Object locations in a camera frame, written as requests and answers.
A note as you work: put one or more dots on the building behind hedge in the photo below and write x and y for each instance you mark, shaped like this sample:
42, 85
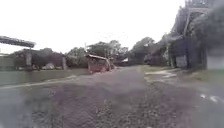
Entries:
195, 8

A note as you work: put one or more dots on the small red-brown shelter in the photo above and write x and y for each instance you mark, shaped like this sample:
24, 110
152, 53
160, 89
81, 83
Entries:
97, 64

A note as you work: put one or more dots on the row of trees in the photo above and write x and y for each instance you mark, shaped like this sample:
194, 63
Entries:
103, 48

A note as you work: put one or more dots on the building with flat roof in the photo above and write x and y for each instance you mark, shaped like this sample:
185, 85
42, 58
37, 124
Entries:
40, 58

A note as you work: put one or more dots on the large dark tree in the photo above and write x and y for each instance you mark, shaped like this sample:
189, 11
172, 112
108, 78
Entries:
143, 50

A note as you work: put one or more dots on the hedge-covered pale wall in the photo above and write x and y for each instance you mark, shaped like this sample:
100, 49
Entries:
215, 36

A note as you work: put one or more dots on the grey gravel road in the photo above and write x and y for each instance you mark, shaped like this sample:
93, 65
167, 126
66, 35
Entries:
113, 100

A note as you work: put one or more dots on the dark gate with posts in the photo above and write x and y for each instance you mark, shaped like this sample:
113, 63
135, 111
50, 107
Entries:
181, 53

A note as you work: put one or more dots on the grass verge with puddles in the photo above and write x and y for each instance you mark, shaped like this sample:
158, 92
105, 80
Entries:
200, 75

